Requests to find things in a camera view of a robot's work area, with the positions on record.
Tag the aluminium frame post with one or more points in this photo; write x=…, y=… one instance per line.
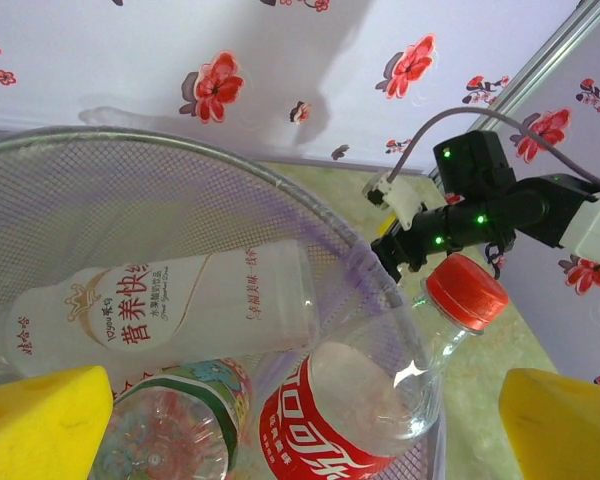
x=545, y=65

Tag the large clear bottle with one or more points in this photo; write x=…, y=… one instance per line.
x=155, y=305

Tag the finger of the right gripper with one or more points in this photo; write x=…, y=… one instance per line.
x=385, y=226
x=395, y=252

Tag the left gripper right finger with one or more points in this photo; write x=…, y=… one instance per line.
x=565, y=430

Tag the green red label bottle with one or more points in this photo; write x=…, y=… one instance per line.
x=180, y=425

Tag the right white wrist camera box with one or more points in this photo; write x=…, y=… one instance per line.
x=402, y=197

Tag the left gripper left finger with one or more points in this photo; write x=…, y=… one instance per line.
x=35, y=425

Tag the red label red cap bottle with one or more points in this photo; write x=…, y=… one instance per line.
x=340, y=425

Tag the translucent mesh waste bin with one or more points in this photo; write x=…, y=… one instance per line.
x=130, y=200

